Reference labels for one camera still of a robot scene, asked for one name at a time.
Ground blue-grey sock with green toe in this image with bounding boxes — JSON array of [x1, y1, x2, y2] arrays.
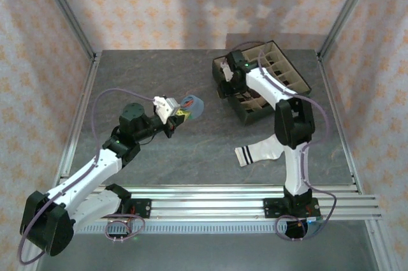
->
[[179, 94, 205, 119]]

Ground black divided organizer box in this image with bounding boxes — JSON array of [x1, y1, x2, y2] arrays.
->
[[212, 40, 312, 127]]

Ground white sock with black stripes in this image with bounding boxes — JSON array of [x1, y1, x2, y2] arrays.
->
[[234, 133, 286, 167]]

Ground aluminium mounting rails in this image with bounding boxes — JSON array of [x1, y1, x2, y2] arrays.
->
[[33, 184, 383, 223]]

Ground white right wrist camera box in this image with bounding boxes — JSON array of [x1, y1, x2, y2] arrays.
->
[[220, 60, 236, 82]]

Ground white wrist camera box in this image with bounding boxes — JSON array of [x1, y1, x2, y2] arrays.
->
[[152, 95, 182, 125], [220, 60, 236, 82]]

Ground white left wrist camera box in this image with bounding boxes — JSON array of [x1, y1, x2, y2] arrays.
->
[[152, 95, 182, 125]]

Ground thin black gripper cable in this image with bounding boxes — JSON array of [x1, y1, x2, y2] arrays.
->
[[140, 132, 162, 147]]

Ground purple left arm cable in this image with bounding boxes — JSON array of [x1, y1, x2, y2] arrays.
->
[[17, 88, 160, 265]]

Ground aluminium table side rail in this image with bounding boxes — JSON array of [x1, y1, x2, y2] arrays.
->
[[316, 53, 365, 195], [50, 53, 102, 195]]

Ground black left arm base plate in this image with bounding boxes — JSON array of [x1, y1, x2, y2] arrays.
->
[[105, 198, 152, 220]]

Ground grey slotted cable duct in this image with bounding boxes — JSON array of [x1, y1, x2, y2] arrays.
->
[[44, 222, 370, 234]]

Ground aluminium frame post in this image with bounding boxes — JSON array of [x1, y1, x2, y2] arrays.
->
[[317, 0, 381, 60], [34, 0, 98, 60]]

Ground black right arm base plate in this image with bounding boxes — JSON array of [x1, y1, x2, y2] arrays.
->
[[263, 197, 321, 220]]

